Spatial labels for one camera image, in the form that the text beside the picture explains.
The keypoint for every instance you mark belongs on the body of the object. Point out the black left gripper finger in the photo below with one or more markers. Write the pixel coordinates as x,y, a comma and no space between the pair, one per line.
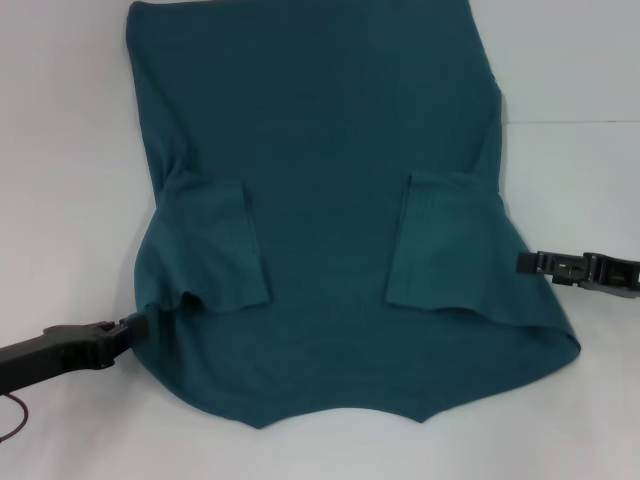
132,332

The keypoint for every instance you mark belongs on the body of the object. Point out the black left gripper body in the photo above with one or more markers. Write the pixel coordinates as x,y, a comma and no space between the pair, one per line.
55,350

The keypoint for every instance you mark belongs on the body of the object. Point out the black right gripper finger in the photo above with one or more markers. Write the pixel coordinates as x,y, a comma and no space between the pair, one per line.
532,262

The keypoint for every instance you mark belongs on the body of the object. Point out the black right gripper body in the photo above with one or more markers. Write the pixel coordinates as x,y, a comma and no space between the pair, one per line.
612,272

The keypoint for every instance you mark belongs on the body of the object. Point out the blue t-shirt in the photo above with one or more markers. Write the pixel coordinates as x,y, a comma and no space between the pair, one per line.
325,200

